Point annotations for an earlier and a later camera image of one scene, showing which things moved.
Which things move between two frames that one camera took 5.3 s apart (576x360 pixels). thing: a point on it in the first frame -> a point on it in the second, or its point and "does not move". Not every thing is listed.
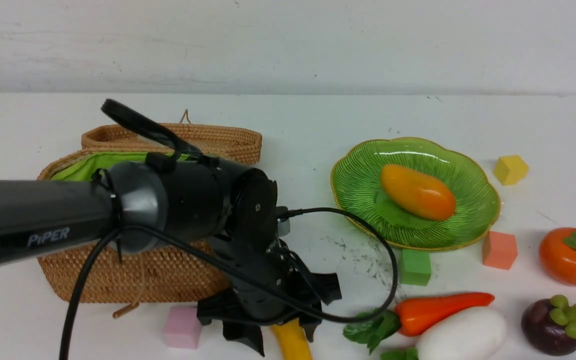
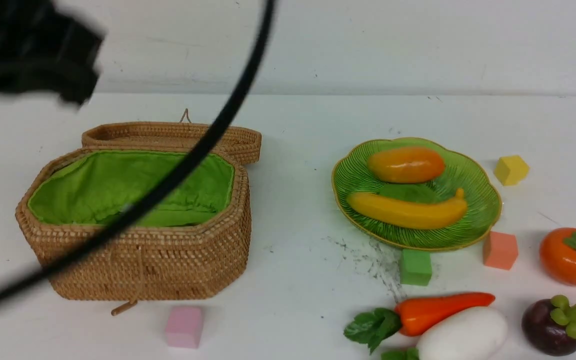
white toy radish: x=478 y=334 does not move
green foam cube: x=415 y=267 does not move
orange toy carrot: x=413 y=313 does not move
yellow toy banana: x=292 y=341 -> x=400 y=212
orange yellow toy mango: x=421 y=194 -> x=405 y=164
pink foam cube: x=183 y=328 does not move
